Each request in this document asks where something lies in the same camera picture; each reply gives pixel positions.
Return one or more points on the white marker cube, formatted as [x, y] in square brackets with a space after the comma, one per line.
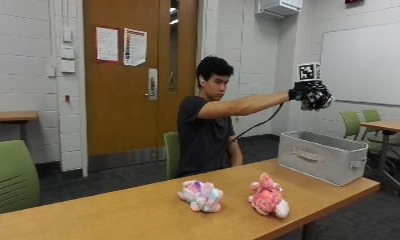
[308, 71]

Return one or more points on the green chair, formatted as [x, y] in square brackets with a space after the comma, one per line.
[377, 128]
[9, 178]
[352, 125]
[172, 153]

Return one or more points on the whiteboard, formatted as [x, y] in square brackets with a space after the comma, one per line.
[368, 63]

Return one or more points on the grey fabric storage bin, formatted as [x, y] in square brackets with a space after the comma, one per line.
[321, 156]

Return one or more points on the wooden side table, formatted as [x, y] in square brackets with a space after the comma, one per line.
[9, 117]
[388, 133]

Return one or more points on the the person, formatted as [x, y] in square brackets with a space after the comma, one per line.
[204, 133]

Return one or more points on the pink plush toy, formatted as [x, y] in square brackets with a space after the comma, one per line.
[267, 196]

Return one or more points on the pastel multicolour plush toy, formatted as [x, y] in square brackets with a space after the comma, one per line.
[202, 196]

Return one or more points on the wooden door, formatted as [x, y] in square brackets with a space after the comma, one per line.
[128, 80]

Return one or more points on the colourful paper poster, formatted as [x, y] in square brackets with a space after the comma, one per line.
[135, 46]

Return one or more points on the white paper notice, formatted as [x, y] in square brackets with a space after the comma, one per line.
[107, 44]

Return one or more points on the white wall unit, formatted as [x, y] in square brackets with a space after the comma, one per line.
[279, 7]

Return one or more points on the red wall sign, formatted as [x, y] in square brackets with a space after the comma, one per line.
[353, 1]

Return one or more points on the small red wall alarm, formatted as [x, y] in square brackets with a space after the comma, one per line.
[67, 98]

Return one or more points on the white wall switch box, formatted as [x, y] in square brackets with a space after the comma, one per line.
[67, 52]
[67, 66]

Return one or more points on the white wall conduit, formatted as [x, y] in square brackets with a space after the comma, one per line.
[67, 20]

